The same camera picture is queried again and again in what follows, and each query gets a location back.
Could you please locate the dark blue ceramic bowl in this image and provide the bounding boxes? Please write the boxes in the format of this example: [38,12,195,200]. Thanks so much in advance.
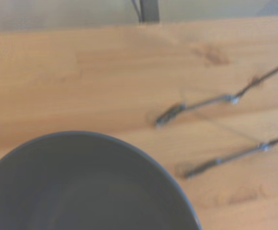
[0,130,203,230]

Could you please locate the grey stand post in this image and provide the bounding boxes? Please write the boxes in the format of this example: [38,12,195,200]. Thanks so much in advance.
[131,0,160,23]

